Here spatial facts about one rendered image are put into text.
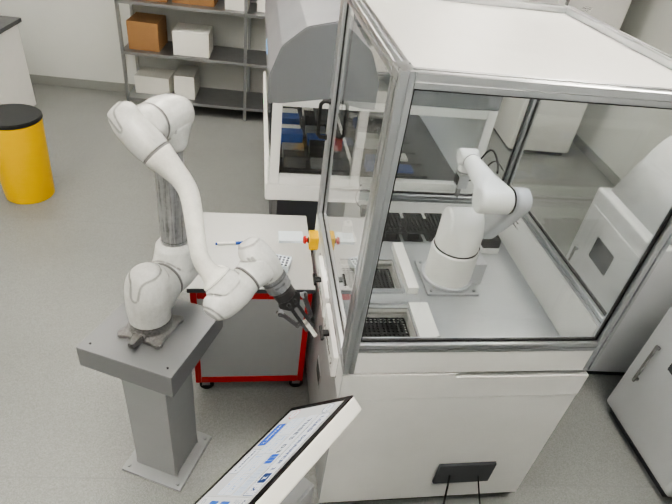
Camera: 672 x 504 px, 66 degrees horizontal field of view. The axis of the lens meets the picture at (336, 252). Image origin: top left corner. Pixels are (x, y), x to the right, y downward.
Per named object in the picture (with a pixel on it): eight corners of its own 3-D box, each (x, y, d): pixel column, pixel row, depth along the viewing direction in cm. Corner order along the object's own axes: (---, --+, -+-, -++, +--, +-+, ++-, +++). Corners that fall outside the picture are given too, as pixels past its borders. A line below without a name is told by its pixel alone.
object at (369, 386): (337, 400, 188) (342, 374, 179) (314, 235, 268) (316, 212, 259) (576, 394, 203) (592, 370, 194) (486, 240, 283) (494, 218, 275)
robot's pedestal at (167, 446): (121, 470, 240) (95, 359, 194) (158, 418, 263) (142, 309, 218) (180, 492, 235) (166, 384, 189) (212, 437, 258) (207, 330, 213)
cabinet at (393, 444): (316, 513, 234) (336, 403, 187) (301, 343, 315) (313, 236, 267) (512, 501, 250) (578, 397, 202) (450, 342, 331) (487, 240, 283)
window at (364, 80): (346, 347, 183) (396, 77, 126) (322, 213, 250) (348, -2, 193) (347, 347, 183) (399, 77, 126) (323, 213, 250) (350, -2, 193)
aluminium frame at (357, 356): (341, 374, 179) (399, 70, 117) (316, 212, 259) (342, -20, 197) (592, 370, 194) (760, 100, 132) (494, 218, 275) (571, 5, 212)
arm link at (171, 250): (146, 292, 204) (177, 263, 222) (183, 303, 201) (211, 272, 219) (124, 97, 162) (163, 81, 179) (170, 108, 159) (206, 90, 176)
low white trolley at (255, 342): (194, 395, 277) (186, 288, 231) (204, 313, 325) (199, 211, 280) (302, 392, 286) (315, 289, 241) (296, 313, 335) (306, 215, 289)
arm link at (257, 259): (272, 263, 179) (247, 290, 173) (248, 229, 172) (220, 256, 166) (291, 267, 171) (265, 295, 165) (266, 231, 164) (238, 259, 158)
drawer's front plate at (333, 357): (330, 377, 193) (334, 357, 187) (323, 321, 216) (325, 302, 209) (335, 377, 194) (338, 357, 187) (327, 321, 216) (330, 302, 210)
